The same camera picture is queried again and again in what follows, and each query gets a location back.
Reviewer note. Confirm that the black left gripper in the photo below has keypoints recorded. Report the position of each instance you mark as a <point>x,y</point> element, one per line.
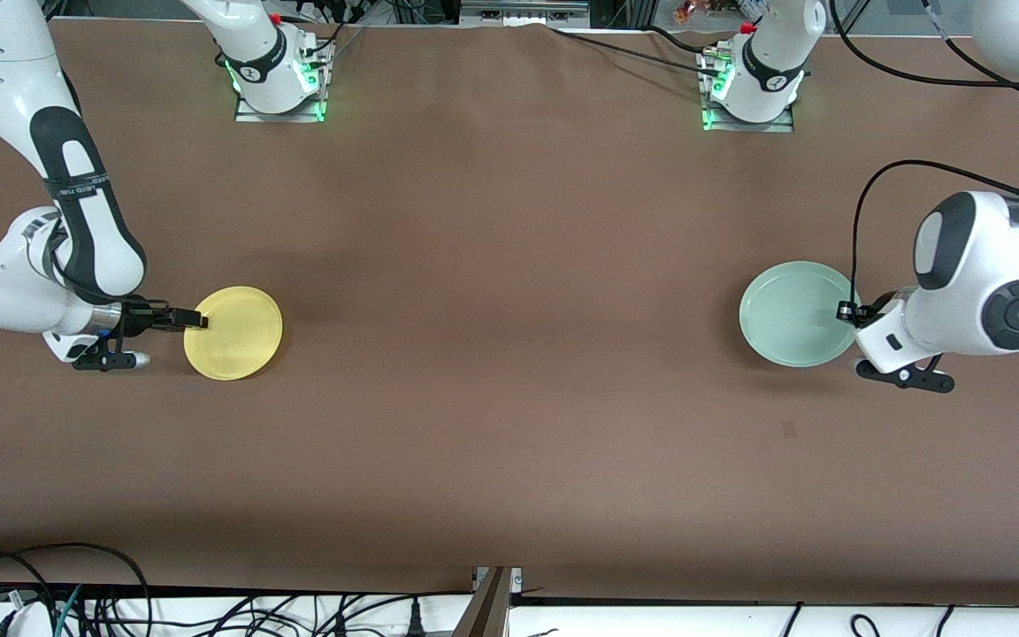
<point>874,310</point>

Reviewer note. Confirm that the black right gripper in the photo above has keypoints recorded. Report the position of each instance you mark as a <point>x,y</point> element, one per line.
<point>140,316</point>

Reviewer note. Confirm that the yellow round plate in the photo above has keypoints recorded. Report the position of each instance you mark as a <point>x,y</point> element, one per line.
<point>240,341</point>

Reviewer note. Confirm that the pale green round plate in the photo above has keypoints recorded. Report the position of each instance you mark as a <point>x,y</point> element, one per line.
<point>792,323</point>

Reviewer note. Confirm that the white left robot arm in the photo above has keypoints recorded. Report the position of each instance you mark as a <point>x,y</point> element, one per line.
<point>969,265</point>

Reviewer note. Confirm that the brown table cover sheet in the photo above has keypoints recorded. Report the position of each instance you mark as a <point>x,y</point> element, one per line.
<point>509,442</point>

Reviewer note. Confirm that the black power plug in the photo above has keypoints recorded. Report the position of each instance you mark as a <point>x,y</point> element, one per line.
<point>417,619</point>

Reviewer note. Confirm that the grey metal background fixture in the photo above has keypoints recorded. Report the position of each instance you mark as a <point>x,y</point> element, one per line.
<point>523,11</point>

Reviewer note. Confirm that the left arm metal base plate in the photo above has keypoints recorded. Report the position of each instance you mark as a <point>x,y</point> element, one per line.
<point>779,126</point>

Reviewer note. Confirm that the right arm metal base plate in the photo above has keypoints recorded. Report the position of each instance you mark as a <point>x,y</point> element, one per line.
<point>249,116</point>

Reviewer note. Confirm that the aluminium frame post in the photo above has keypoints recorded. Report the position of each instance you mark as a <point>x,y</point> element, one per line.
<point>487,610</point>

